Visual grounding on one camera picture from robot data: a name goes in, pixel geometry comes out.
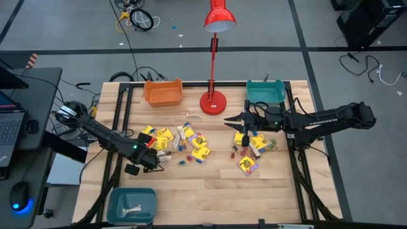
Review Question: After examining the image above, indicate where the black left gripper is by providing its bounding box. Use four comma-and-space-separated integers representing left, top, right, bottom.
124, 132, 160, 176

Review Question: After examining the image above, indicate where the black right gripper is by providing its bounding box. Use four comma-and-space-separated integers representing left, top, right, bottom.
224, 101, 267, 147

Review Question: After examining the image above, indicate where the yellow purple-edged candy packet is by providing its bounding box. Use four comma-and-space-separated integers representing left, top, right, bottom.
188, 133, 209, 149
238, 156, 259, 177

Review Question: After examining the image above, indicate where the red desk lamp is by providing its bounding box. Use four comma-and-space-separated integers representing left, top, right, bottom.
199, 0, 238, 116

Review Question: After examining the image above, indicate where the teal green plastic bin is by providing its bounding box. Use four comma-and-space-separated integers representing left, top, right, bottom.
245, 79, 287, 108

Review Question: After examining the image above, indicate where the dark blue plastic bin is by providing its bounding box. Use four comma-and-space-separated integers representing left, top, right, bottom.
106, 186, 159, 226

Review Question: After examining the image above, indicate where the orange plastic bin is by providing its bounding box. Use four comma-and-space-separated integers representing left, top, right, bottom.
143, 78, 184, 108

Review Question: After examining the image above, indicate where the small black desk device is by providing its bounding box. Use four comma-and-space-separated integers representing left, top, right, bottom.
25, 119, 39, 134

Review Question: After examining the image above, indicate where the black side desk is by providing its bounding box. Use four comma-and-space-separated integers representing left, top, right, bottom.
0, 66, 88, 229

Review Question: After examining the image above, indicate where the black computer mouse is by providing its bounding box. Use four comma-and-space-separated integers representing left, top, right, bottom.
8, 181, 31, 212

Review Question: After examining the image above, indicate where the black laptop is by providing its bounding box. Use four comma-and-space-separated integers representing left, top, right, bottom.
0, 90, 26, 169

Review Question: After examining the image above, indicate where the striped hazard marker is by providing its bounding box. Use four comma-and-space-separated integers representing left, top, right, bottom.
25, 53, 39, 69

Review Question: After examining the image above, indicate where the black computer tower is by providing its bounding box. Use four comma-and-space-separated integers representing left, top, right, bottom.
330, 0, 407, 49

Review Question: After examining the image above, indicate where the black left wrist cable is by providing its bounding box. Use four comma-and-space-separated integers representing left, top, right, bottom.
142, 164, 165, 174

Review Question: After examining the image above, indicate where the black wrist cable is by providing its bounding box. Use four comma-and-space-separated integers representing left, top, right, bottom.
142, 164, 165, 174
246, 97, 306, 117

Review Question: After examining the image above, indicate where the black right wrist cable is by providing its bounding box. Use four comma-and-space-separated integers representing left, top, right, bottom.
246, 97, 306, 117

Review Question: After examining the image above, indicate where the black cable bundle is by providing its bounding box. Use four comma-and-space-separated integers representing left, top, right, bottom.
132, 66, 169, 82

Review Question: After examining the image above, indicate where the black cable arc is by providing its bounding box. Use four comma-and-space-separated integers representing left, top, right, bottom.
109, 71, 135, 83

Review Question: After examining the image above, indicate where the long black floor cable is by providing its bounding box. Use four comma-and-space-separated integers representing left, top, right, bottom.
109, 0, 140, 82

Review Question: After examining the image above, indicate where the black floor power cable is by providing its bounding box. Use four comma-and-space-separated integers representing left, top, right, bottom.
339, 52, 382, 84

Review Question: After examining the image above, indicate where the black coiled cable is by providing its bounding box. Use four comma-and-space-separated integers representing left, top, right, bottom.
129, 8, 155, 32

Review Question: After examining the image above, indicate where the yellow floor cable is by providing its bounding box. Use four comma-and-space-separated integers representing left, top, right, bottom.
114, 10, 131, 34

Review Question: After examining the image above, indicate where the white floor cable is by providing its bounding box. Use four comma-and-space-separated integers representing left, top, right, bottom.
376, 64, 405, 87

